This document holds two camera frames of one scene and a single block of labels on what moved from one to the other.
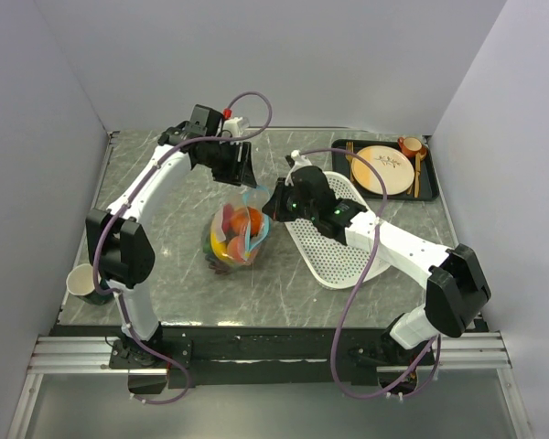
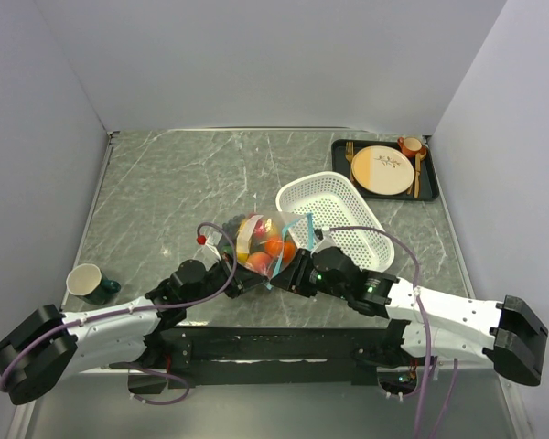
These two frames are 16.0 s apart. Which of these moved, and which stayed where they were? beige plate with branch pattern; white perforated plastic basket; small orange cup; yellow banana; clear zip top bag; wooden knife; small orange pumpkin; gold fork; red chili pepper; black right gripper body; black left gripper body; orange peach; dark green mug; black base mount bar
Moved: black left gripper body; yellow banana; small orange pumpkin; orange peach; black right gripper body; red chili pepper; white perforated plastic basket; clear zip top bag
Stayed: small orange cup; dark green mug; wooden knife; beige plate with branch pattern; gold fork; black base mount bar
